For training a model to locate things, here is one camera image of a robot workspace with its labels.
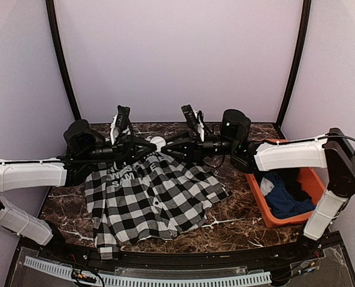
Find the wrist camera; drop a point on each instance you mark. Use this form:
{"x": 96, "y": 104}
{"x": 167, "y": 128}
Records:
{"x": 120, "y": 123}
{"x": 193, "y": 121}

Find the black front rail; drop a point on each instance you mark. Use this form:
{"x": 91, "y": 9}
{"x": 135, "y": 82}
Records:
{"x": 279, "y": 259}

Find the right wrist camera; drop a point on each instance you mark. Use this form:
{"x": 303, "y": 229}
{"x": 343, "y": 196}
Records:
{"x": 193, "y": 121}

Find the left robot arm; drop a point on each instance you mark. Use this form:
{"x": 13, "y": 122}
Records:
{"x": 87, "y": 149}

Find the black garment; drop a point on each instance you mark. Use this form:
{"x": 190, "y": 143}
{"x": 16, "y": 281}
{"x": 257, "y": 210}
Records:
{"x": 293, "y": 186}

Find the black frame post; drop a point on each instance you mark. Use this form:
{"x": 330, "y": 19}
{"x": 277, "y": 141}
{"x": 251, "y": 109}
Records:
{"x": 61, "y": 62}
{"x": 297, "y": 56}

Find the right black frame post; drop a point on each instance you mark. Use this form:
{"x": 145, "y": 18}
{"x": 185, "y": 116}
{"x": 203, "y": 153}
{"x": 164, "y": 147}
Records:
{"x": 297, "y": 56}

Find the left black frame post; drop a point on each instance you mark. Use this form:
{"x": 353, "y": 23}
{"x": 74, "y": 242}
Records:
{"x": 61, "y": 62}

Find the black white plaid shirt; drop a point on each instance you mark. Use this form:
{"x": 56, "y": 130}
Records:
{"x": 156, "y": 197}

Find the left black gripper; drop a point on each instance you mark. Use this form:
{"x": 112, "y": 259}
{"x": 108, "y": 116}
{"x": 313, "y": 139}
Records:
{"x": 127, "y": 152}

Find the blue garment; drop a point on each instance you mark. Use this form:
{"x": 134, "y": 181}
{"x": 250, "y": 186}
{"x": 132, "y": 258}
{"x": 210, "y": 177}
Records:
{"x": 281, "y": 204}

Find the white slotted cable duct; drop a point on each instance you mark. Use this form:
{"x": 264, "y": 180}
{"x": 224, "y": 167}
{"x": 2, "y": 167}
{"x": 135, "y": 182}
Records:
{"x": 133, "y": 277}

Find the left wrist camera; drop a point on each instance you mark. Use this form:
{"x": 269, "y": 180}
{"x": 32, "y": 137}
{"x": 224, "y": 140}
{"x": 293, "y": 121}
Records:
{"x": 120, "y": 123}

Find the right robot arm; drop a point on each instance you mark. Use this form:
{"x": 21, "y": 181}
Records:
{"x": 331, "y": 151}

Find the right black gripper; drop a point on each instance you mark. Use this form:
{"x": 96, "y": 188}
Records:
{"x": 193, "y": 151}

